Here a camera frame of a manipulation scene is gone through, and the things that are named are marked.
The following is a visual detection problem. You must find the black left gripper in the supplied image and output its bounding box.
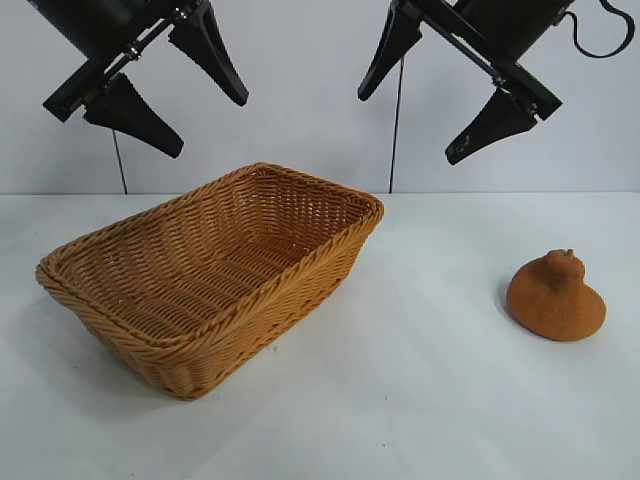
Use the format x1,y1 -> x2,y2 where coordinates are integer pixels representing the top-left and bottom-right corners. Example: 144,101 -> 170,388
37,0 -> 250,160

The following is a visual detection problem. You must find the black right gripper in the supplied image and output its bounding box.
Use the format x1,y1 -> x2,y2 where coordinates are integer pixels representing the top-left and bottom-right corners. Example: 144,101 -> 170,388
357,0 -> 572,167

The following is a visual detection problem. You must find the tan woven wicker basket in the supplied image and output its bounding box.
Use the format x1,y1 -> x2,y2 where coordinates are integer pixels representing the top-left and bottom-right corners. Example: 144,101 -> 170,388
34,160 -> 386,401

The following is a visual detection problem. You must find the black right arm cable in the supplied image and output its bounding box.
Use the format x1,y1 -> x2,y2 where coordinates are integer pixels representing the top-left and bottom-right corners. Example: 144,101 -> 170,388
563,0 -> 632,57

